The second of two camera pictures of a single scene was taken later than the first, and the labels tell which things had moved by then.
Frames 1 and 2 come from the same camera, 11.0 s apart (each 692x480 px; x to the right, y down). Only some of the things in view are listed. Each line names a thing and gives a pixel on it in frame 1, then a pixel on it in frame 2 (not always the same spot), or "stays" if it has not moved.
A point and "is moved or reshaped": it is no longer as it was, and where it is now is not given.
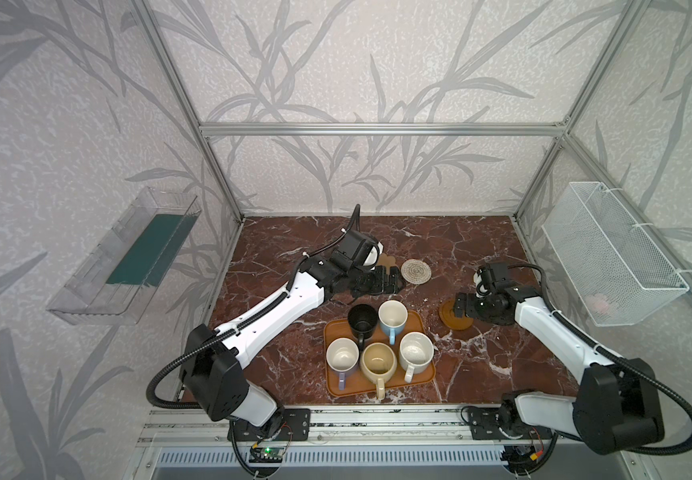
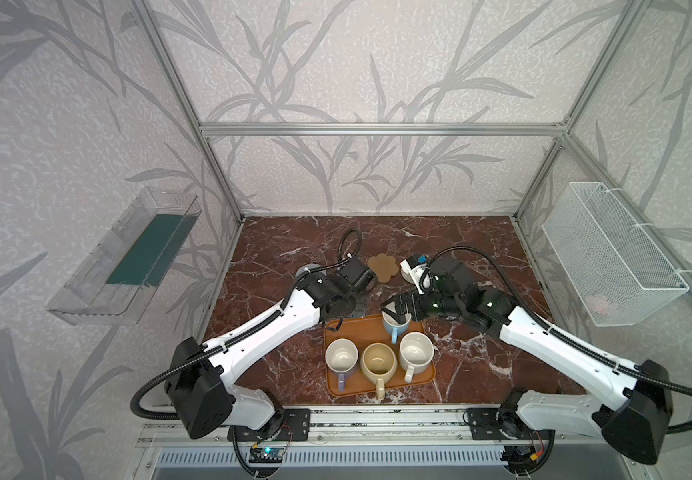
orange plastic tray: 375,352 stays
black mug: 362,319 is moved or reshaped
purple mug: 342,357 stays
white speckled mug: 415,351 stays
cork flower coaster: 387,261 stays
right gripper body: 472,306 to 411,303
